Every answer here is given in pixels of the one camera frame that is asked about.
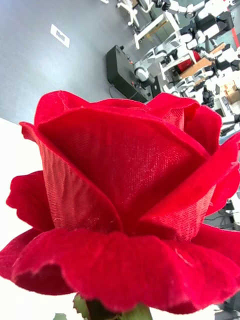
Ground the brown cardboard box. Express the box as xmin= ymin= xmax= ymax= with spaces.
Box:
xmin=224 ymin=83 xmax=240 ymax=105

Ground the black equipment case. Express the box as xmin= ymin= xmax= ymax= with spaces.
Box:
xmin=105 ymin=44 xmax=151 ymax=104

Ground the white office chair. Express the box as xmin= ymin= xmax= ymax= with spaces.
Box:
xmin=116 ymin=0 xmax=141 ymax=28

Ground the red rose with green stem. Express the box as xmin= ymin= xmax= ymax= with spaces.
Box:
xmin=0 ymin=90 xmax=240 ymax=320

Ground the wooden desk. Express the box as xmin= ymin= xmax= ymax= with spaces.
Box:
xmin=179 ymin=57 xmax=214 ymax=80

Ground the white floor marker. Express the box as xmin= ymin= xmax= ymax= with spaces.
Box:
xmin=49 ymin=23 xmax=71 ymax=49

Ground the white and black robot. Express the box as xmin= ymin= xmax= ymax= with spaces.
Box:
xmin=193 ymin=10 xmax=236 ymax=45

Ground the white table frame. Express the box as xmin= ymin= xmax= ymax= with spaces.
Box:
xmin=133 ymin=11 xmax=182 ymax=50

